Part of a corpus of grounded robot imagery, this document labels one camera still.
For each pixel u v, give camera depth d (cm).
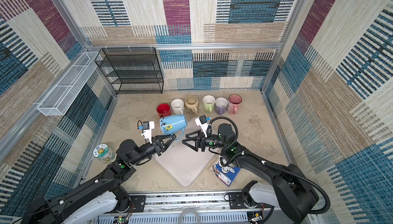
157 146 62
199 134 73
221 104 108
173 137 68
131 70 109
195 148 66
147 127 64
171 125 64
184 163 85
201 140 64
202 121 66
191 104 102
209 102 104
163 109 105
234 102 104
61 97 72
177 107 100
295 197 41
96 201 57
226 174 79
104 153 82
